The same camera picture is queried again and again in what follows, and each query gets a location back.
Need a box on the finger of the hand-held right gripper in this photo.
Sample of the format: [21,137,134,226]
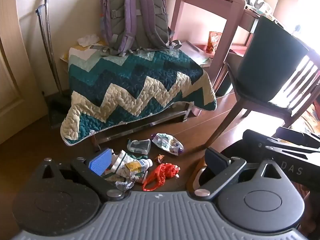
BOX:
[265,139,320,161]
[272,126,320,144]

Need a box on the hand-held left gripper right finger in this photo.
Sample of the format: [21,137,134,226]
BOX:
[194,147,284,198]

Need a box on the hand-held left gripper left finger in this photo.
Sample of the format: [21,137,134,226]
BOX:
[37,148,128,202]

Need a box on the clear plastic bag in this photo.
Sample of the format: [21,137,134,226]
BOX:
[127,139,152,155]

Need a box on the orange patterned rug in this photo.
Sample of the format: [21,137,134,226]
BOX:
[299,104,320,133]

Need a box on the crumpled foil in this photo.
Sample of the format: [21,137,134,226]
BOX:
[115,180,135,193]

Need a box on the yellow white carton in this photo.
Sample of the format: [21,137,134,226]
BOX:
[124,159,153,176]

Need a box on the dark wooden chair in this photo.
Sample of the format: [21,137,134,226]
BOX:
[197,50,320,155]

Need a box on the white purple snack wrapper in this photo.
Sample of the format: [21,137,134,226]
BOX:
[151,132,185,155]

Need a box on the red plastic bag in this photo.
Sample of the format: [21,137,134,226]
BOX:
[142,163,180,192]

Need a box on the teal cream zigzag quilt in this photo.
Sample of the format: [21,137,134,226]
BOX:
[60,41,217,147]

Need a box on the white notebook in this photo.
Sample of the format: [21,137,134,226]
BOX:
[179,40,213,67]

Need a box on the beige door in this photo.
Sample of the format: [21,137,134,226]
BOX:
[0,10,48,145]

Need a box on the dark pen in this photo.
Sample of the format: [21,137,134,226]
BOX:
[186,41,200,52]

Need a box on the orange snack bag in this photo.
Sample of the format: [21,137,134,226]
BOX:
[206,31,223,54]

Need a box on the crumpled white tissue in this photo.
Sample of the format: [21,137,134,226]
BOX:
[77,34,100,47]

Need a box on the pile of papers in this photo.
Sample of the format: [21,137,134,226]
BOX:
[245,2,274,18]

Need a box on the purple grey backpack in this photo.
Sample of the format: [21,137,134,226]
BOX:
[100,0,184,57]

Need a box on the pink desk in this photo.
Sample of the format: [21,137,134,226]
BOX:
[170,0,260,95]

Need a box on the long-handled dustpan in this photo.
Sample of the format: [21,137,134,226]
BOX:
[35,0,73,130]

